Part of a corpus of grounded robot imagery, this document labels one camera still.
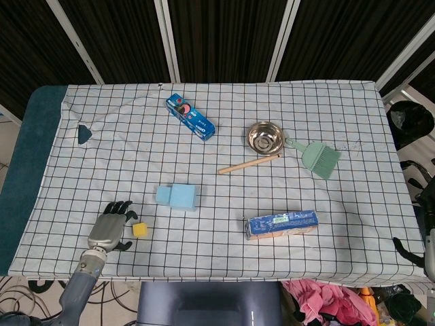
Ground large blue foam cube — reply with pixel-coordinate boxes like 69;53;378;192
169;183;198;213

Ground teal table cover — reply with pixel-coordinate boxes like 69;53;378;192
0;84;93;276

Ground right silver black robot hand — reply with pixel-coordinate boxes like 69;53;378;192
393;178;435;283

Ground white partition frame bar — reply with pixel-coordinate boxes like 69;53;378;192
375;13;435;93
46;0;105;85
266;0;300;82
154;0;181;83

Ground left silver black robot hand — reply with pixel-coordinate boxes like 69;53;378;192
87;200;139;254

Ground blue orange biscuit box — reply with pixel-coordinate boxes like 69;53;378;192
243;209;320;241

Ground black plastic bag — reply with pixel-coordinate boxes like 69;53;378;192
387;100;435;150

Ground dark green bag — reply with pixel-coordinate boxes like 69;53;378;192
383;285;421;326

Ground small yellow foam cube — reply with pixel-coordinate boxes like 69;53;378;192
132;222;150;238

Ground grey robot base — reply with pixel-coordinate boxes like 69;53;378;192
136;281;283;326

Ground black chair base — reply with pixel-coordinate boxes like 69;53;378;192
400;159;430;191

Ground pink cloth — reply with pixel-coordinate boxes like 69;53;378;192
281;280;377;326

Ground small light blue block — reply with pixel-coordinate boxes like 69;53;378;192
156;185;173;206

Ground wooden stick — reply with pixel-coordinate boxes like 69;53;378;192
217;153;283;175

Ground yellow plastic object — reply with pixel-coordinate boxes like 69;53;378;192
360;287;378;315

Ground white checkered tablecloth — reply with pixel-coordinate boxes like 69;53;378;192
8;79;431;285

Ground green hand brush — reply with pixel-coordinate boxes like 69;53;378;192
284;137;342;180

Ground stainless steel bowl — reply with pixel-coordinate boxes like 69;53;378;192
247;121;283;154

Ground blue Oreo cookie box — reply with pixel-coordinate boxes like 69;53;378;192
165;93;217;142

